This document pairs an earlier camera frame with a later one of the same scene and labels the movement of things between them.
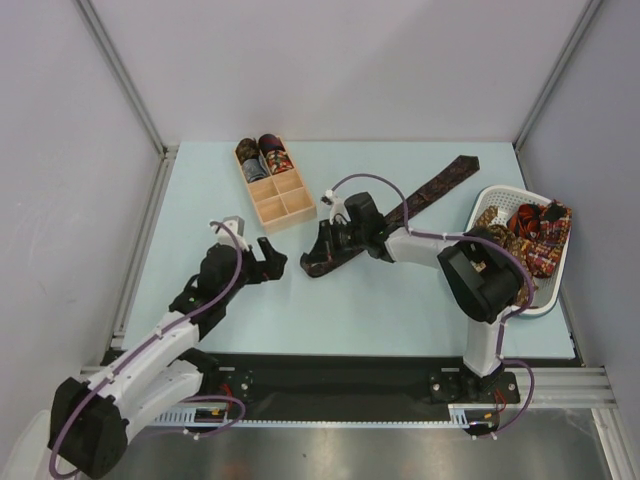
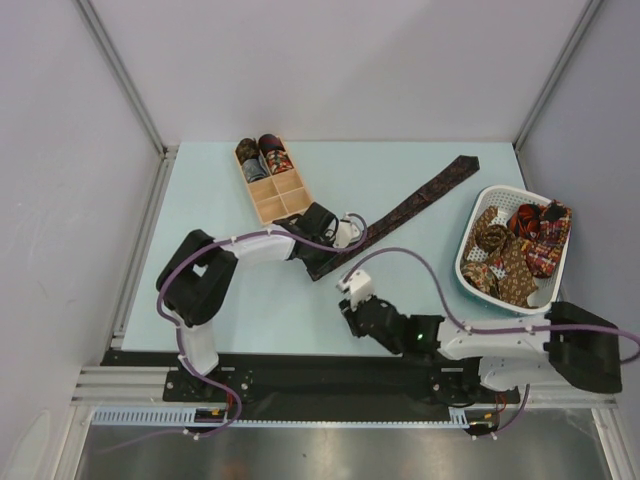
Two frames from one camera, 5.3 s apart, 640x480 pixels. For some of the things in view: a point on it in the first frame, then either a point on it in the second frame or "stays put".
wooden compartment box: x=281 y=200 stays put
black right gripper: x=333 y=240 -> x=353 y=316
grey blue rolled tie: x=254 y=169 stays put
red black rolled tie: x=278 y=161 stays put
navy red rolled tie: x=269 y=142 stays put
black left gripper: x=272 y=267 -> x=322 y=267
